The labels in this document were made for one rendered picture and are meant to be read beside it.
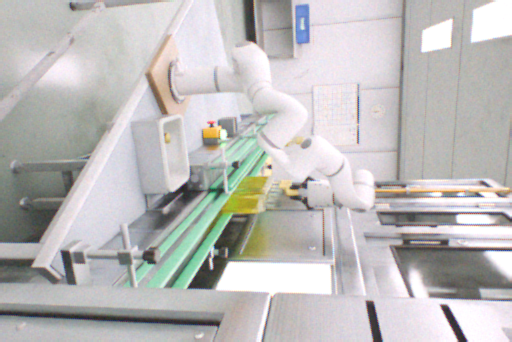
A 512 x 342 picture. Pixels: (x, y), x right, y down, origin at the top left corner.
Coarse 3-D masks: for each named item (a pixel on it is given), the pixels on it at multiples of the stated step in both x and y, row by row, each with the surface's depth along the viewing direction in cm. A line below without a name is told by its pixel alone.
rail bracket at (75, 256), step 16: (80, 240) 66; (128, 240) 62; (64, 256) 63; (80, 256) 63; (96, 256) 63; (112, 256) 63; (128, 256) 61; (144, 256) 61; (80, 272) 65; (128, 272) 63
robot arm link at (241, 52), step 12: (240, 48) 117; (252, 48) 115; (240, 60) 111; (252, 60) 109; (264, 60) 110; (240, 72) 113; (252, 72) 110; (264, 72) 111; (252, 84) 112; (264, 84) 111; (252, 96) 110
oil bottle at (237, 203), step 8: (232, 200) 127; (240, 200) 126; (248, 200) 125; (256, 200) 125; (264, 200) 126; (224, 208) 128; (232, 208) 127; (240, 208) 127; (248, 208) 126; (256, 208) 126; (264, 208) 126
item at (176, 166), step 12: (168, 120) 107; (180, 120) 118; (168, 132) 119; (180, 132) 119; (168, 144) 120; (180, 144) 120; (168, 156) 121; (180, 156) 121; (168, 168) 123; (180, 168) 122; (168, 180) 106; (180, 180) 117
